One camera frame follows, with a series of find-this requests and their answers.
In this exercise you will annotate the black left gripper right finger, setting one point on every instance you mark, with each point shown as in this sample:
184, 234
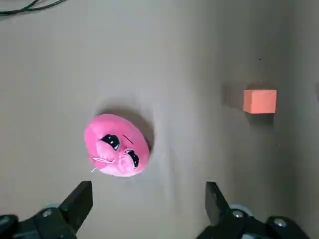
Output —
216, 206

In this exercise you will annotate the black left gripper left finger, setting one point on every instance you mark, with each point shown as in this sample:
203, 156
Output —
74, 204

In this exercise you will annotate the orange foam block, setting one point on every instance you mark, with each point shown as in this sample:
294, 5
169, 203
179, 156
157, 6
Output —
260, 102

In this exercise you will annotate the pink plush toy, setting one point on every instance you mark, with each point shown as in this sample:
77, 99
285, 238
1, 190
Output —
117, 144

